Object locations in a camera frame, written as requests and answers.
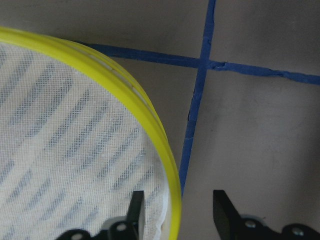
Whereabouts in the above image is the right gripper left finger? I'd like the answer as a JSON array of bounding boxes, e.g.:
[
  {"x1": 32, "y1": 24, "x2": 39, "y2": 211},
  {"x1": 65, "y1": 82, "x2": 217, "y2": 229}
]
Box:
[{"x1": 126, "y1": 190, "x2": 145, "y2": 240}]

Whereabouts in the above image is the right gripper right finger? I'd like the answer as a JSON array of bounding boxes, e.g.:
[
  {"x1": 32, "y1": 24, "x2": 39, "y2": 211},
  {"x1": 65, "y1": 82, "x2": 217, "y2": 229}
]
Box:
[{"x1": 213, "y1": 190, "x2": 241, "y2": 240}]

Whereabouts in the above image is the yellow steamer layer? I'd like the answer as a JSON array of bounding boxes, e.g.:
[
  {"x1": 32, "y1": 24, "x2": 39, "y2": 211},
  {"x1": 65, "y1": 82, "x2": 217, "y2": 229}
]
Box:
[
  {"x1": 0, "y1": 27, "x2": 182, "y2": 240},
  {"x1": 70, "y1": 41, "x2": 171, "y2": 152}
]

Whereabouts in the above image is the brown paper table cover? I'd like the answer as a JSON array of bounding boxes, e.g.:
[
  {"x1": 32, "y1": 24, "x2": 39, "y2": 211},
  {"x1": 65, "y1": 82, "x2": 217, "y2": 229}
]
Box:
[{"x1": 0, "y1": 0, "x2": 320, "y2": 240}]

